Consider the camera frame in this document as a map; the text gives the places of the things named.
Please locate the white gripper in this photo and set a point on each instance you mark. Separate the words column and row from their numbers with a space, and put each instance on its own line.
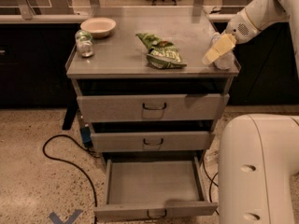
column 244, row 28

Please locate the clear blue-label plastic bottle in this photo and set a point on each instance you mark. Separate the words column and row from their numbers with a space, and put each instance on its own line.
column 226, row 60

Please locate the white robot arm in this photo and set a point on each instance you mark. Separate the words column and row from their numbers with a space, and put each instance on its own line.
column 258, row 153

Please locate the grey metal drawer cabinet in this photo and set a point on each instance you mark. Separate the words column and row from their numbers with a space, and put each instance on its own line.
column 119, row 66

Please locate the middle grey drawer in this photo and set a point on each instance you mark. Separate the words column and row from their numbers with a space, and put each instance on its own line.
column 152, row 141

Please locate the grey drawer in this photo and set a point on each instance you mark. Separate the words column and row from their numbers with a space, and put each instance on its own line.
column 152, row 107
column 152, row 141
column 153, row 189

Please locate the clear bottle on floor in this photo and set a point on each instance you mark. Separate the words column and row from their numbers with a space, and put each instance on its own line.
column 211, row 158

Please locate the top grey drawer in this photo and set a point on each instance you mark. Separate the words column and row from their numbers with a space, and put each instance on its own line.
column 152, row 107

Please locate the bottom grey drawer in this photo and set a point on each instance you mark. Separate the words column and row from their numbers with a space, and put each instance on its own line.
column 153, row 189

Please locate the green chip bag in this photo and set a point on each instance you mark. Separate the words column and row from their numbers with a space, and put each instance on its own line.
column 162, row 54

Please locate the cream ceramic bowl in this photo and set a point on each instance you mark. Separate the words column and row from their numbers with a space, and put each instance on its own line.
column 98, row 27

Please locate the green soda can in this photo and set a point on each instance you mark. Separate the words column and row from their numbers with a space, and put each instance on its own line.
column 84, row 42

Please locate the blue power box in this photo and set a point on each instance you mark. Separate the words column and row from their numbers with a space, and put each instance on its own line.
column 86, row 137

